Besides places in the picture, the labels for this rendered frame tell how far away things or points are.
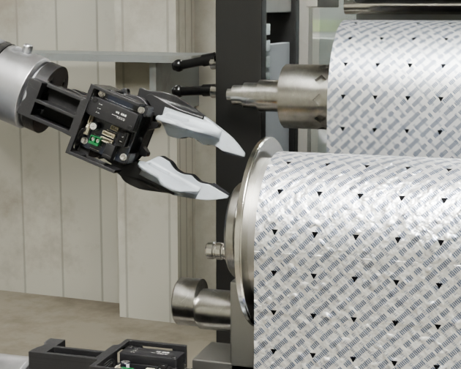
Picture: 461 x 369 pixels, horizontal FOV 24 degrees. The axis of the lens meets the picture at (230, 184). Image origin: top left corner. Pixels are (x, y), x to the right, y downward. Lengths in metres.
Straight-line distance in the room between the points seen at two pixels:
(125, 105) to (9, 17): 4.35
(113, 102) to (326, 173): 0.31
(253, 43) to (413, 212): 0.40
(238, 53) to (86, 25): 4.06
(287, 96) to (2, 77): 0.28
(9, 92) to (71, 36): 4.13
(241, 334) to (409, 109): 0.26
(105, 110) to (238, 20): 0.18
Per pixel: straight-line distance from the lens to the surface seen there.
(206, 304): 0.88
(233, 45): 1.10
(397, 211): 0.75
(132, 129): 1.00
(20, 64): 1.06
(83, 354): 0.84
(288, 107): 1.04
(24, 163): 5.38
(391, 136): 0.98
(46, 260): 5.42
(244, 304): 0.79
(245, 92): 1.07
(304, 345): 0.78
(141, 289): 4.96
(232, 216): 0.80
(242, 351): 0.87
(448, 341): 0.76
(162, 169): 1.06
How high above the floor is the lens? 1.42
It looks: 9 degrees down
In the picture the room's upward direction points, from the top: straight up
